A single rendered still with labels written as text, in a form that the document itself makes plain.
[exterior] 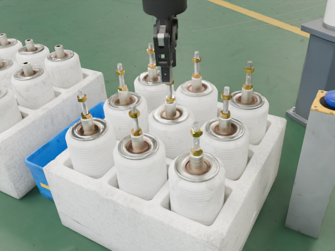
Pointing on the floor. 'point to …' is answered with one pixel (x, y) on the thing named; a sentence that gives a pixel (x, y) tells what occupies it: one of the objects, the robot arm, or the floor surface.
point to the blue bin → (56, 148)
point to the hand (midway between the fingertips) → (168, 67)
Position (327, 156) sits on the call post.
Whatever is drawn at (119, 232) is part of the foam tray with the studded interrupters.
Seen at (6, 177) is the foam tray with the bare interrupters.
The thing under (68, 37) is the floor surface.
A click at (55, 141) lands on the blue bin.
